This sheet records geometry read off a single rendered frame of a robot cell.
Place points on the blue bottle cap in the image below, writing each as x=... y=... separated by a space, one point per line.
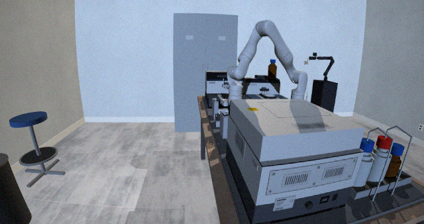
x=397 y=148
x=367 y=145

